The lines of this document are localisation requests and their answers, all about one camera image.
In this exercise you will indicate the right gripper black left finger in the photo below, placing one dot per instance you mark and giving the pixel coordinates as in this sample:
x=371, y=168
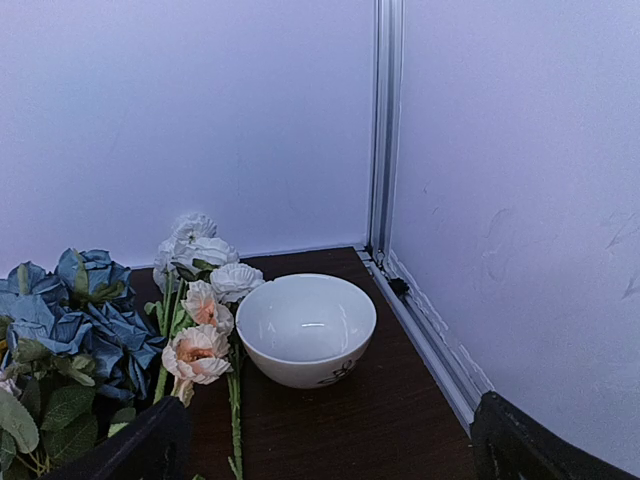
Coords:
x=154, y=446

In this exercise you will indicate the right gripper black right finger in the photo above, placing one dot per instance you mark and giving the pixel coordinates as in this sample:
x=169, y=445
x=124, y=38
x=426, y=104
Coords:
x=509, y=444

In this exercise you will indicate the white ceramic bowl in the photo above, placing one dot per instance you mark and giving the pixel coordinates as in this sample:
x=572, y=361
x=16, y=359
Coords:
x=306, y=331

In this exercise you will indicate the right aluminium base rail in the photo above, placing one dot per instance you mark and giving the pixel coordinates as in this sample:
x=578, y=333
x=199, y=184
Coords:
x=457, y=376

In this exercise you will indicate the right aluminium corner post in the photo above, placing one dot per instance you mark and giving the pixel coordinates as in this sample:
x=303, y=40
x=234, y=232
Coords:
x=388, y=69

